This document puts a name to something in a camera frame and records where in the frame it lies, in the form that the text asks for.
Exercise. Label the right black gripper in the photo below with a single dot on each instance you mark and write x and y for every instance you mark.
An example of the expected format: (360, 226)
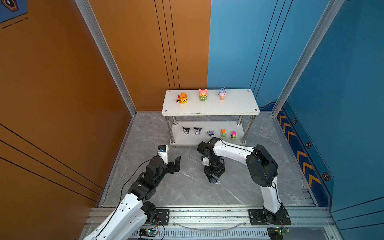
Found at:
(208, 173)

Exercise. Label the left green circuit board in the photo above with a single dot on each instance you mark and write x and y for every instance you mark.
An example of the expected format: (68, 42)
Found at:
(148, 233)

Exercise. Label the green orange toy truck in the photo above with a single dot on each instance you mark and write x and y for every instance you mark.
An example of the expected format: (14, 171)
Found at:
(223, 133)

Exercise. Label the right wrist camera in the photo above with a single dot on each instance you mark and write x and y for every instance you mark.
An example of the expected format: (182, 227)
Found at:
(205, 161)

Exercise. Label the left aluminium corner post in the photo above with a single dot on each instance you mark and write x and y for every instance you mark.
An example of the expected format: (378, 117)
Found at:
(101, 42)

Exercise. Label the aluminium corner post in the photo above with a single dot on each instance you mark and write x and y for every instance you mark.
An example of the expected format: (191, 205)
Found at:
(101, 42)
(315, 39)

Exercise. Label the aluminium rail frame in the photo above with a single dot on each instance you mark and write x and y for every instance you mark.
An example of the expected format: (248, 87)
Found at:
(228, 223)

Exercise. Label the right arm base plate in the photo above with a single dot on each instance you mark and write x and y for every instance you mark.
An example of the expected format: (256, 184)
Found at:
(265, 217)

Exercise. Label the right green circuit board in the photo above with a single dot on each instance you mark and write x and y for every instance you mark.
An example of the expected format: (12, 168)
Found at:
(278, 234)

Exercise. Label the pink yellow bear toy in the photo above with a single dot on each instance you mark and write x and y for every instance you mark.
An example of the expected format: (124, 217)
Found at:
(203, 94)

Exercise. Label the green circuit board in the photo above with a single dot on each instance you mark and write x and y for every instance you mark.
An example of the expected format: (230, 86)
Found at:
(278, 234)
(148, 233)

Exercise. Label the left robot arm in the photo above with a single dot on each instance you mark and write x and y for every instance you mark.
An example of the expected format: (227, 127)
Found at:
(135, 209)

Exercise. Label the orange yellow duck toy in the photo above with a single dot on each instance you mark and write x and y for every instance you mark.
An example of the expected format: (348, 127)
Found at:
(182, 98)

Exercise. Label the small blue figure toy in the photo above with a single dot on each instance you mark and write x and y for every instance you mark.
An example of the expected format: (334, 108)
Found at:
(214, 181)

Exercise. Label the white two-tier shelf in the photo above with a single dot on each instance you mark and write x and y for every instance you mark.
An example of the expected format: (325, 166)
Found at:
(235, 113)

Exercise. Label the purple figure toy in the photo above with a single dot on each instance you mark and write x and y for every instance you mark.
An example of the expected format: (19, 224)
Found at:
(210, 133)

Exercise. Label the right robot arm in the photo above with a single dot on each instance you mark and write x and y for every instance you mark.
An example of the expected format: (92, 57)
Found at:
(263, 170)

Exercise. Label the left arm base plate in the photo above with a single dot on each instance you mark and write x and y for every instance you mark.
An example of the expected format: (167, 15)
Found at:
(159, 216)

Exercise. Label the pink green toy car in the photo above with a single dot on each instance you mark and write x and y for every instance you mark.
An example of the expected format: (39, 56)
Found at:
(233, 136)

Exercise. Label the right aluminium corner post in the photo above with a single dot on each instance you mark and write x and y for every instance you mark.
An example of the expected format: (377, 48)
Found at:
(315, 39)

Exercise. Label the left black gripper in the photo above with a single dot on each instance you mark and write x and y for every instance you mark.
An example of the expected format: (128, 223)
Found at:
(172, 169)

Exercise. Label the blue Stitch ice-cream toy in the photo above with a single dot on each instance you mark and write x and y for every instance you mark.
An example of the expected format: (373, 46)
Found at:
(222, 94)

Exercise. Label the black white Kuromi figure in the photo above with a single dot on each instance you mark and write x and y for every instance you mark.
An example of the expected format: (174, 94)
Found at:
(186, 131)

